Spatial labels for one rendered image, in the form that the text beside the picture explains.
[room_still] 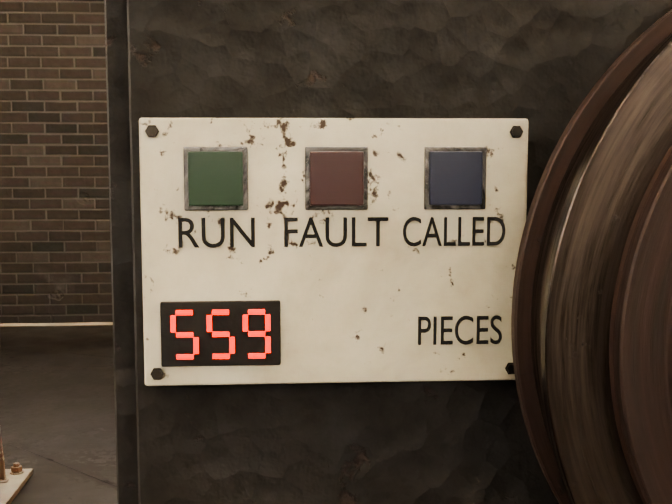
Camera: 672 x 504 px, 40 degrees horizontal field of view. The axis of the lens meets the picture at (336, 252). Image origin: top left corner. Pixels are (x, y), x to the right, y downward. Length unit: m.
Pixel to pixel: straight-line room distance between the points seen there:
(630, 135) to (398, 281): 0.20
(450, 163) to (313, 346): 0.15
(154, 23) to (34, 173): 6.16
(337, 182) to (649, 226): 0.21
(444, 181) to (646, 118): 0.16
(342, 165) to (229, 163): 0.07
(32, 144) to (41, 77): 0.47
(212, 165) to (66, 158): 6.14
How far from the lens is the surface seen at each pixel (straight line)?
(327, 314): 0.63
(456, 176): 0.62
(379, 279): 0.63
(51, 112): 6.77
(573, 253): 0.51
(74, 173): 6.73
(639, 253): 0.51
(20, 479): 3.67
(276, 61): 0.64
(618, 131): 0.52
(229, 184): 0.61
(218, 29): 0.64
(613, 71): 0.59
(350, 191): 0.61
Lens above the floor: 1.22
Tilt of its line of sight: 6 degrees down
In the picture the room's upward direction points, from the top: straight up
